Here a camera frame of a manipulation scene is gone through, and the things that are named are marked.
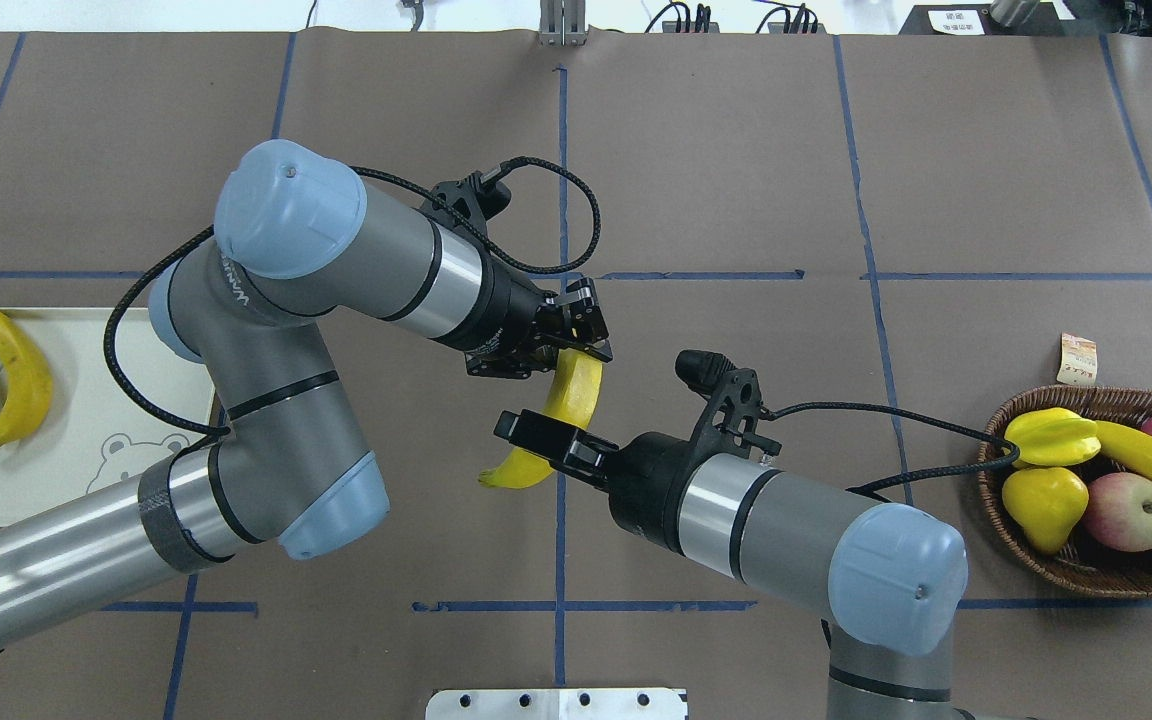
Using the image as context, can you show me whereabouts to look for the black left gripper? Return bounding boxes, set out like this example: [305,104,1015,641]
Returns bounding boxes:
[463,281,613,379]

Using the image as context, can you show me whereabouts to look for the small paper tag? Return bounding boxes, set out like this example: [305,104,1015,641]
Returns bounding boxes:
[1055,332,1100,387]

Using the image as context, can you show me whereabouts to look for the yellow orange pear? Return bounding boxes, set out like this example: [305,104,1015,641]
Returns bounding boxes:
[1001,468,1091,556]

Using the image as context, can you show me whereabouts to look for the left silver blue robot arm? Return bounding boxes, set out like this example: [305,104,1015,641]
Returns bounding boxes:
[0,138,612,653]

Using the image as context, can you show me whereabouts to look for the white pedestal base plate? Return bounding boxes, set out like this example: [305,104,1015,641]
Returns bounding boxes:
[425,687,690,719]

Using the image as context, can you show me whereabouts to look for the white rectangular bear tray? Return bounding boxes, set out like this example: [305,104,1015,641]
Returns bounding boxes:
[0,306,214,526]

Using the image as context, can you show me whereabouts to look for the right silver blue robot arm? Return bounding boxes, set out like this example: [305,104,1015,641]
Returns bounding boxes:
[495,350,968,719]

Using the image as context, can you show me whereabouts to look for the woven wicker fruit basket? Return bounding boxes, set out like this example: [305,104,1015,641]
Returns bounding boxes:
[975,386,1152,600]

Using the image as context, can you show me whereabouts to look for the yellow star fruit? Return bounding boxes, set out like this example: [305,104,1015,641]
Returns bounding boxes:
[1005,407,1102,468]

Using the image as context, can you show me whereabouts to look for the black left camera cable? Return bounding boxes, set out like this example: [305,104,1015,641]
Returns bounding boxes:
[103,156,602,437]

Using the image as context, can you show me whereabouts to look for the aluminium frame post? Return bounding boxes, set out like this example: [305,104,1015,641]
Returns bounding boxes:
[538,0,589,47]

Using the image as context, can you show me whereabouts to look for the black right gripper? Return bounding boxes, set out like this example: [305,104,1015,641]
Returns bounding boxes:
[494,350,782,521]

